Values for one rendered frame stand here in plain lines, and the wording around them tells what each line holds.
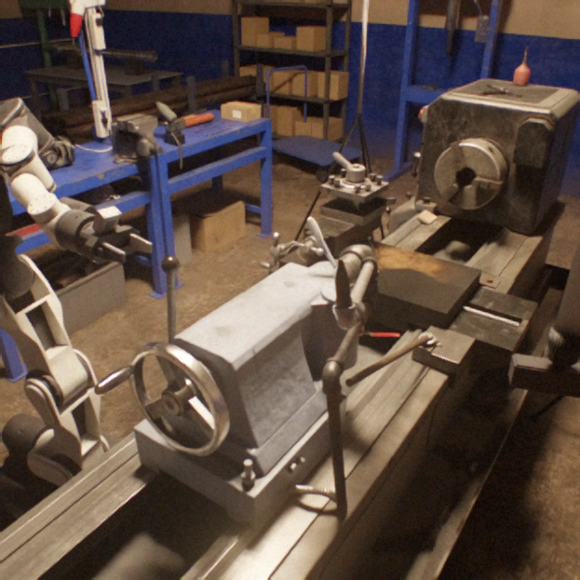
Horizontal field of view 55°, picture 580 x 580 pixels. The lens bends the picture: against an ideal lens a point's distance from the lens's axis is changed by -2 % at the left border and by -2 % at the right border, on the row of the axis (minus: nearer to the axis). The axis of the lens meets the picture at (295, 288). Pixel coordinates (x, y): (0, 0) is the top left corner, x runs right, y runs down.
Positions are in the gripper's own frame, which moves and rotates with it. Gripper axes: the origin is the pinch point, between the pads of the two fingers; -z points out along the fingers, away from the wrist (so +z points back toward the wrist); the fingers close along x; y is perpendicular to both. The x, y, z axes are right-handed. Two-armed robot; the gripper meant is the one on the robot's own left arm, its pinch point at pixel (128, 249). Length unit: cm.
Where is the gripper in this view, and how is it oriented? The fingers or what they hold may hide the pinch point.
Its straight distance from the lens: 116.7
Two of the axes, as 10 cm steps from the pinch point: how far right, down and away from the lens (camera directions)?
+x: -5.5, 3.1, -7.7
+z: -8.3, -2.8, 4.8
